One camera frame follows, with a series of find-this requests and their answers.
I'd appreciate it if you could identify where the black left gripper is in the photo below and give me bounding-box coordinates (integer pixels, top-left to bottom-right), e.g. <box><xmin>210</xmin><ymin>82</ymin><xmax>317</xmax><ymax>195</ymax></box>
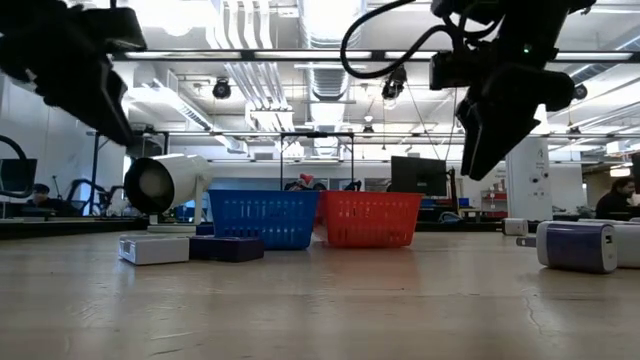
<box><xmin>0</xmin><ymin>9</ymin><xmax>135</xmax><ymax>147</ymax></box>

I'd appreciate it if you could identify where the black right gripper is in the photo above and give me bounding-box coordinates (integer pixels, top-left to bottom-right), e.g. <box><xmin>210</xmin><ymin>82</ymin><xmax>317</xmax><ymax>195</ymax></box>
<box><xmin>455</xmin><ymin>49</ymin><xmax>576</xmax><ymax>182</ymax></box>

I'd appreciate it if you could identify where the red plastic basket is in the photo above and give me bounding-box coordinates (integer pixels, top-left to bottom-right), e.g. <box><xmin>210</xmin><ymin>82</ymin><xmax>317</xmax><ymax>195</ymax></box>
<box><xmin>314</xmin><ymin>190</ymin><xmax>425</xmax><ymax>249</ymax></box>

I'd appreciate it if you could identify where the purple white USB charger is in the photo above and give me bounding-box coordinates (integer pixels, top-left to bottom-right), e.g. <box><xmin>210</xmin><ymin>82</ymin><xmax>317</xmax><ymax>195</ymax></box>
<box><xmin>515</xmin><ymin>220</ymin><xmax>619</xmax><ymax>275</ymax></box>

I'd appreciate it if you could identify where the white digital clock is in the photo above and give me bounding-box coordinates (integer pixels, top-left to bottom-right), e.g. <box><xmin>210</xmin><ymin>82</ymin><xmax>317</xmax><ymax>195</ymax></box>
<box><xmin>118</xmin><ymin>235</ymin><xmax>191</xmax><ymax>267</ymax></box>

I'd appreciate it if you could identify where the blue plastic basket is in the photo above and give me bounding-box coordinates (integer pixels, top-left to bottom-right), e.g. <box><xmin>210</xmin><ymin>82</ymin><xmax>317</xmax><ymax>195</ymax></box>
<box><xmin>207</xmin><ymin>188</ymin><xmax>321</xmax><ymax>251</ymax></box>

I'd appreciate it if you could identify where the red storage shelf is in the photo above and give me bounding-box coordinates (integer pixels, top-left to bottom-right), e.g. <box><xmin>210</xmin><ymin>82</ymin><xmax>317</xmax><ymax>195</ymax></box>
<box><xmin>480</xmin><ymin>188</ymin><xmax>507</xmax><ymax>220</ymax></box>

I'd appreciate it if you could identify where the white pillar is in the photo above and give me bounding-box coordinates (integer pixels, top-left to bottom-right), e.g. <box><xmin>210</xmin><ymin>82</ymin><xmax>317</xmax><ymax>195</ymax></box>
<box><xmin>505</xmin><ymin>137</ymin><xmax>552</xmax><ymax>222</ymax></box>

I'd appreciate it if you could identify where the black desk monitor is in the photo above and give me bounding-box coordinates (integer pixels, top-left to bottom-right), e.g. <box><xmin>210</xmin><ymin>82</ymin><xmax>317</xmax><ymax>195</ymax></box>
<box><xmin>390</xmin><ymin>155</ymin><xmax>449</xmax><ymax>197</ymax></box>

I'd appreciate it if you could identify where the white cylindrical projector on stand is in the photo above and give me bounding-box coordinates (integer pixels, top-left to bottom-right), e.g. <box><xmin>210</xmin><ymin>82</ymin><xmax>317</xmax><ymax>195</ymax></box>
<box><xmin>123</xmin><ymin>153</ymin><xmax>215</xmax><ymax>234</ymax></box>

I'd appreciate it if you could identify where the person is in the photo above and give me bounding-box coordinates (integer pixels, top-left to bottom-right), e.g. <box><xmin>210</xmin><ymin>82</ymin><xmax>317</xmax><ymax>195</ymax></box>
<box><xmin>594</xmin><ymin>175</ymin><xmax>640</xmax><ymax>222</ymax></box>
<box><xmin>24</xmin><ymin>183</ymin><xmax>84</xmax><ymax>217</ymax></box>

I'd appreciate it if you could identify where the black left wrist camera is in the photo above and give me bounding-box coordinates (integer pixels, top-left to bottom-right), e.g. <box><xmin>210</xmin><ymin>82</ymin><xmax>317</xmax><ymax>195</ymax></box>
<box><xmin>82</xmin><ymin>7</ymin><xmax>148</xmax><ymax>51</ymax></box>

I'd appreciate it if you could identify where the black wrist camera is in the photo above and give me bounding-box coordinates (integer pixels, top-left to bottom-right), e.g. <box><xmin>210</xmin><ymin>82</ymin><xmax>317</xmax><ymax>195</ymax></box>
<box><xmin>82</xmin><ymin>7</ymin><xmax>148</xmax><ymax>51</ymax></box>
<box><xmin>428</xmin><ymin>49</ymin><xmax>469</xmax><ymax>91</ymax></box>

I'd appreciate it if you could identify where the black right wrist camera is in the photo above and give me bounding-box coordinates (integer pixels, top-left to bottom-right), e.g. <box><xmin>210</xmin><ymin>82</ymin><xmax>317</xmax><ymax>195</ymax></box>
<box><xmin>428</xmin><ymin>49</ymin><xmax>469</xmax><ymax>91</ymax></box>

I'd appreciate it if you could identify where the black looped cable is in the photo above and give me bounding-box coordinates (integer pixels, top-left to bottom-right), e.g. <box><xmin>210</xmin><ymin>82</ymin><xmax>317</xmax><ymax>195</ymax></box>
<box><xmin>0</xmin><ymin>134</ymin><xmax>29</xmax><ymax>199</ymax></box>

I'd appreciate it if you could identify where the dark wall monitor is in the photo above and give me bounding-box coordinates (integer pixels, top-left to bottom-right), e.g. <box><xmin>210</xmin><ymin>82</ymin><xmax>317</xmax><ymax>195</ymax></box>
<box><xmin>0</xmin><ymin>158</ymin><xmax>39</xmax><ymax>193</ymax></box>

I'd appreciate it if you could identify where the black overhead camera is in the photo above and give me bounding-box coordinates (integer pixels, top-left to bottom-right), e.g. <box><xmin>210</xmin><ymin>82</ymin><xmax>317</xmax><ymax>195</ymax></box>
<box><xmin>381</xmin><ymin>63</ymin><xmax>409</xmax><ymax>101</ymax></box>

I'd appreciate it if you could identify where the black background rack frame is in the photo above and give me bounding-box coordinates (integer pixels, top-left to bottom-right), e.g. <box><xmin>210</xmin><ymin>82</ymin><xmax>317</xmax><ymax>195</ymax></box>
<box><xmin>278</xmin><ymin>131</ymin><xmax>356</xmax><ymax>192</ymax></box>

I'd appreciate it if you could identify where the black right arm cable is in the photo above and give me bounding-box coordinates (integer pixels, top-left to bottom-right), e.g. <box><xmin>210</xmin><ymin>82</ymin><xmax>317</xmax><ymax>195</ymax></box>
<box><xmin>339</xmin><ymin>0</ymin><xmax>461</xmax><ymax>81</ymax></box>

